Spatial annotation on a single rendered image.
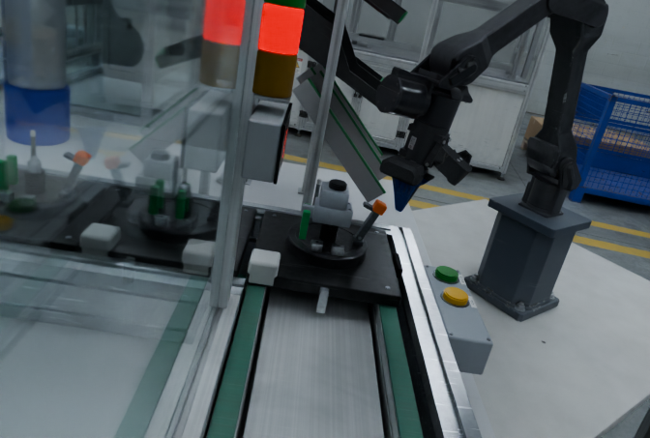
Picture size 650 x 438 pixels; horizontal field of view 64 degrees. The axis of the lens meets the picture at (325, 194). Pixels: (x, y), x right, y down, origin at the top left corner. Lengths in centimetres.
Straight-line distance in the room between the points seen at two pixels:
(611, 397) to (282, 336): 55
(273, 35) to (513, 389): 65
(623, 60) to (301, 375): 958
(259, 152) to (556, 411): 61
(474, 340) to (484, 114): 431
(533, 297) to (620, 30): 902
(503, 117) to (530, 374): 422
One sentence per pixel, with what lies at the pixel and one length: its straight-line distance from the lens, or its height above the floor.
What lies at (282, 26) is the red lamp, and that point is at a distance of 60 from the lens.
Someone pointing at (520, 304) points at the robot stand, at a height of 89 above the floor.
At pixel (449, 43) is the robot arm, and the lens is 84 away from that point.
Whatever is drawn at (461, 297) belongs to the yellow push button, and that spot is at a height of 97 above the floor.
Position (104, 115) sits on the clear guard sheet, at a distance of 22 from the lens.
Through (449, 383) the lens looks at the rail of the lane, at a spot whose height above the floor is 96.
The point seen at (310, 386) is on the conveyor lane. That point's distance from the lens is 71.
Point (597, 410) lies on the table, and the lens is 98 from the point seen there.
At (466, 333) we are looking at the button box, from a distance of 82.
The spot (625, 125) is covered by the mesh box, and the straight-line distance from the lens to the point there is 516.
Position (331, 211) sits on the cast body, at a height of 105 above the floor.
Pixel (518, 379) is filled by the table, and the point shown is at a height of 86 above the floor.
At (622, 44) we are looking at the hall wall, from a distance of 1004.
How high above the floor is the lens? 139
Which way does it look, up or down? 21 degrees down
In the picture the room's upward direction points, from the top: 11 degrees clockwise
